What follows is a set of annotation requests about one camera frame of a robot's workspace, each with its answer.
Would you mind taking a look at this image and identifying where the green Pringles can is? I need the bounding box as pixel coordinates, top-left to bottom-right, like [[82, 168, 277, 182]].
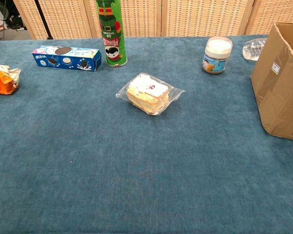
[[95, 0, 128, 68]]

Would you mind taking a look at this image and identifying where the black office chair base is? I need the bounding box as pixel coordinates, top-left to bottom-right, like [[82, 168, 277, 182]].
[[3, 0, 27, 31]]

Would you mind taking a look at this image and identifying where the blue Oreo cookie box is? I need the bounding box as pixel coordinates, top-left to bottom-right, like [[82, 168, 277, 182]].
[[31, 45, 102, 72]]

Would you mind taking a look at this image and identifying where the black tripod stand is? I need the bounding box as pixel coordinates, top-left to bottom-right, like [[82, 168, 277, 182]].
[[34, 0, 54, 40]]

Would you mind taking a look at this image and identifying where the white-lidded snack jar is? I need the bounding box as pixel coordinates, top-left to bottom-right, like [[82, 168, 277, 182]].
[[202, 36, 233, 75]]

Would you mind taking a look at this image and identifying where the open brown cardboard box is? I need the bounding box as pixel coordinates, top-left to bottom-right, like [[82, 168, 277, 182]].
[[250, 22, 293, 142]]

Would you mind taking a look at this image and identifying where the clear plastic water bottle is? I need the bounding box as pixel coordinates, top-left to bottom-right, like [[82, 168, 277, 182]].
[[242, 38, 268, 61]]

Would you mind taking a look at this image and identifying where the orange snack wrapper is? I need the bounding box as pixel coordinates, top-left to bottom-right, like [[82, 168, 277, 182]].
[[0, 64, 21, 96]]

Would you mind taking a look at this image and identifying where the plastic-wrapped sandwich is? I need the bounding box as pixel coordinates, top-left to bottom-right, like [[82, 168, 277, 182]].
[[115, 72, 186, 116]]

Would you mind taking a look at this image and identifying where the woven wooden folding screen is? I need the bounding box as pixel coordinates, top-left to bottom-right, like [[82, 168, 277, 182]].
[[12, 0, 293, 40]]

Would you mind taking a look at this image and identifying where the blue felt tablecloth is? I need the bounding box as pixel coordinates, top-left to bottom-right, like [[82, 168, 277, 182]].
[[0, 34, 293, 234]]

